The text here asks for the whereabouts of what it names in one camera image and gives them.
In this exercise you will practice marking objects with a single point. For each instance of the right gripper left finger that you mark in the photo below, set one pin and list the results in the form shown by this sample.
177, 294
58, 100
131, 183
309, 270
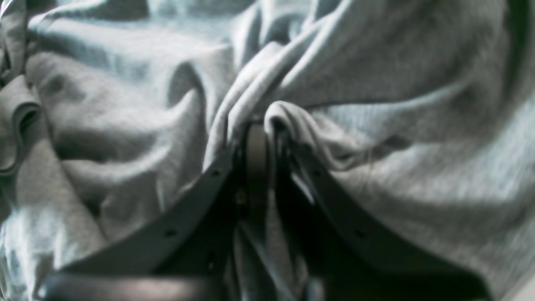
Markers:
182, 255

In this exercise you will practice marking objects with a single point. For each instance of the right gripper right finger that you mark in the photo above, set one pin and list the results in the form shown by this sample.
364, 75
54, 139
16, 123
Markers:
350, 254

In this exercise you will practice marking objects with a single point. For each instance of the grey T-shirt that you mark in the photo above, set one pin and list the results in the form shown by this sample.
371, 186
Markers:
112, 109

